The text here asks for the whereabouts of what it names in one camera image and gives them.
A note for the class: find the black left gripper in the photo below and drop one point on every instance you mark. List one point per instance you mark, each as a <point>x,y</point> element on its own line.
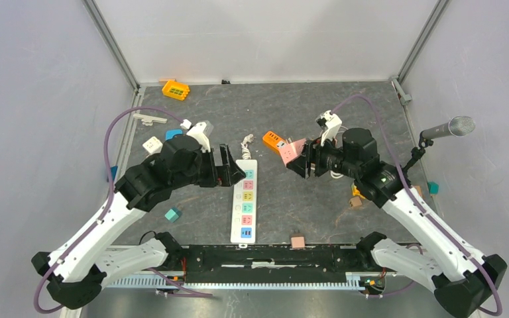
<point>226,174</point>

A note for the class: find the pink cube socket adapter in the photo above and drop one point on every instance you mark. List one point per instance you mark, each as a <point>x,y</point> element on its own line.
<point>290,151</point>

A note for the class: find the teal cube right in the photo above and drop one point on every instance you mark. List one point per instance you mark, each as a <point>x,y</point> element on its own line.
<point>433,188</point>

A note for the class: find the white multicolour power strip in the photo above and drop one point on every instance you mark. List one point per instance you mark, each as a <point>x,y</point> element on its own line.
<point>243,220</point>

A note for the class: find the yellow toy brick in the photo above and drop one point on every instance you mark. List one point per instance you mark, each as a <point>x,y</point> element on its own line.
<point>175,90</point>

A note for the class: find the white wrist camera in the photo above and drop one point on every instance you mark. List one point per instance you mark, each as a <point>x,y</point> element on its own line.
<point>330,124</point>
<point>200,132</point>

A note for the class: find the colourful toy block stack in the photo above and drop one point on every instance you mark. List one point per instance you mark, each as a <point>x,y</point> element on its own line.
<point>356,192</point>

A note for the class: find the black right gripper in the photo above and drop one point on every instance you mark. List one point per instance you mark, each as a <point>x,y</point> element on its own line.
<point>319,152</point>

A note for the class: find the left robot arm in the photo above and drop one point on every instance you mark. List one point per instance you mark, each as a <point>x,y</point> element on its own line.
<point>76,272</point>

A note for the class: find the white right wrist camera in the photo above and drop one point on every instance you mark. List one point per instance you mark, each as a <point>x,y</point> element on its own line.
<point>330,124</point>

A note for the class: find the blue wall clip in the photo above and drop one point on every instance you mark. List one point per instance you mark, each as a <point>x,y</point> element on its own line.
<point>112,173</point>

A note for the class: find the blue rounded adapter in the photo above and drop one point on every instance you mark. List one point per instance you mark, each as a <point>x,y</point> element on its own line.
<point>172,133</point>

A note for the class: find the white cube adapter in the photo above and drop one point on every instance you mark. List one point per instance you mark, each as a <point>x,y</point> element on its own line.
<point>152,146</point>

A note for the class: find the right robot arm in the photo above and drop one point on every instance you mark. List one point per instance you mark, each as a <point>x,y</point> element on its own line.
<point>460,276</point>

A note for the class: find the teal plug adapter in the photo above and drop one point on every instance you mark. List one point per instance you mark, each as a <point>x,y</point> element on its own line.
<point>173,214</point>

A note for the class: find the orange power strip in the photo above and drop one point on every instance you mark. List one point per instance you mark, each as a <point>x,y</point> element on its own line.
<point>274,142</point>

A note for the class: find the grey microphone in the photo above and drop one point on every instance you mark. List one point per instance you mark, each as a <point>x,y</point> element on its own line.
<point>457,126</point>

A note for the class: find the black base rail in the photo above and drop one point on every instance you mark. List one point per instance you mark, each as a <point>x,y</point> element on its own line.
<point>263,263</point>

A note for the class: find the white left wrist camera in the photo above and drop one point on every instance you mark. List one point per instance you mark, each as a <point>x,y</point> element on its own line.
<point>200,132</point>

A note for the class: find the wooden letter cube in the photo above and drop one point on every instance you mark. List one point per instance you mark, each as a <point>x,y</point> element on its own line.
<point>355,202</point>

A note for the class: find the white flat bracket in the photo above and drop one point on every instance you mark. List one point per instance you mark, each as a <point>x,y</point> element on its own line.
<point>148,120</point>

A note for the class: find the small pink plug adapter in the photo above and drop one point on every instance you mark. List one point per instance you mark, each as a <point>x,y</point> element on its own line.
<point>297,241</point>

